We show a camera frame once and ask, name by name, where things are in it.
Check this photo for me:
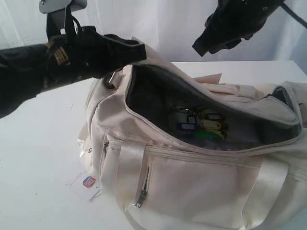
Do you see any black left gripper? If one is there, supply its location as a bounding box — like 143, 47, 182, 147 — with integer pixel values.
43, 26, 147, 89

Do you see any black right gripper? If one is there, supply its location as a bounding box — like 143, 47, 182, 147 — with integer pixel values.
192, 0, 283, 57

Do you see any colourful key tag bunch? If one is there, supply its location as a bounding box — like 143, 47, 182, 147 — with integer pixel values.
169, 107, 228, 141

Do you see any cream fabric bag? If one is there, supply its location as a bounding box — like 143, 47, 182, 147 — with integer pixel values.
79, 47, 307, 230

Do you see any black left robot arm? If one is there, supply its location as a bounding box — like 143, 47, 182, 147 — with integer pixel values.
0, 26, 146, 118

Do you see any white backdrop curtain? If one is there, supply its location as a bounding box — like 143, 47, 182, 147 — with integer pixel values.
0, 0, 307, 65

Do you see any white paper hang tag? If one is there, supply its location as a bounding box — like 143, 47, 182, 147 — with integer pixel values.
65, 168, 102, 202

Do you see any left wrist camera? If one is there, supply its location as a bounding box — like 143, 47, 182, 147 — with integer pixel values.
39, 0, 87, 40

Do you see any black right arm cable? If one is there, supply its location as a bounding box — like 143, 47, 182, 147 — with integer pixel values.
280, 0, 307, 28

